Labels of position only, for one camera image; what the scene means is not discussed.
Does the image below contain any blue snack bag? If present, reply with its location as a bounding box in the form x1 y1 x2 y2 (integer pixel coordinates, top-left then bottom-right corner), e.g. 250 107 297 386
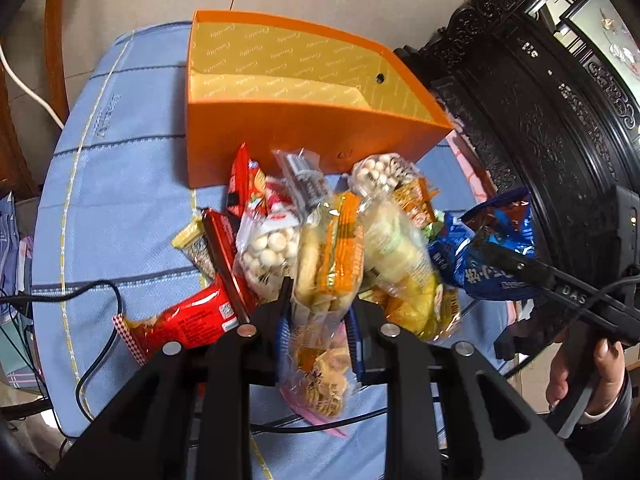
427 188 536 301

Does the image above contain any pink sesame cracker bag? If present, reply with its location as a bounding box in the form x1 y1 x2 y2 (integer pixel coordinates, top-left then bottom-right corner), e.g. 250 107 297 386
276 312 356 437

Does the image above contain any white round bun packet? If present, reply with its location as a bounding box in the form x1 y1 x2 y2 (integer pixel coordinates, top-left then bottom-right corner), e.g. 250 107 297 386
361 196 432 295

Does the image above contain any yellow cereal bar packet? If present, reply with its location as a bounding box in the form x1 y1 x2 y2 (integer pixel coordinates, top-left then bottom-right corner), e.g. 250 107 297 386
171 218 216 281

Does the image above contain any red stick snack packet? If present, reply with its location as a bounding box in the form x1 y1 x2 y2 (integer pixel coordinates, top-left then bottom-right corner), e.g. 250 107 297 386
201 208 257 324

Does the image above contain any orange rice cracker packet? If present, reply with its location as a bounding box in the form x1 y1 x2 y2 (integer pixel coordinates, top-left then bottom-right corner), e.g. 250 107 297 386
294 191 364 315

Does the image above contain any strawberry white ball bag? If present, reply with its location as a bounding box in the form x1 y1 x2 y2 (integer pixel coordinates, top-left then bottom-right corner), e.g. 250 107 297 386
235 206 302 302

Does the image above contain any brown cracker packet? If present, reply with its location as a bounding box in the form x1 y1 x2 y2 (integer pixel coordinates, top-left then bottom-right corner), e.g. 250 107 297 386
392 177 438 229

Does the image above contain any red round biscuit packet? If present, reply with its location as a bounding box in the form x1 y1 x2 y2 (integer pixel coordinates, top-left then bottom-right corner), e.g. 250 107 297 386
227 143 266 219

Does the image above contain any white ball snack bag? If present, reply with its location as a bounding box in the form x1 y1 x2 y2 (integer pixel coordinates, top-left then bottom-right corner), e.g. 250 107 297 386
348 153 421 198

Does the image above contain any person right hand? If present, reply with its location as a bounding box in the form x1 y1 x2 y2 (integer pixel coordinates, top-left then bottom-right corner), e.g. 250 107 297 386
544 336 627 416

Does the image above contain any black carved wooden furniture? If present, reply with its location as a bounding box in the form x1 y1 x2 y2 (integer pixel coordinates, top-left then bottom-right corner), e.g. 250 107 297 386
397 0 639 286

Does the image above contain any carved wooden chair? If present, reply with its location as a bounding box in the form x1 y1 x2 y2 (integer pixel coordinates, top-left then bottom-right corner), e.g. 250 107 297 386
1 0 70 198

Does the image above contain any orange cardboard box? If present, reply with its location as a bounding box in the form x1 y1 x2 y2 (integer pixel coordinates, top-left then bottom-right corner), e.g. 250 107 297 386
186 10 452 188

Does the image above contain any black cable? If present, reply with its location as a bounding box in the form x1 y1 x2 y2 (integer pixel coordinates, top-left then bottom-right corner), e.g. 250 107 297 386
0 278 388 436

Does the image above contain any white power cable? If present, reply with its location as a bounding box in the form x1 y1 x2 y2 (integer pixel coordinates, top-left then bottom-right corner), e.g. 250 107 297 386
0 44 66 131

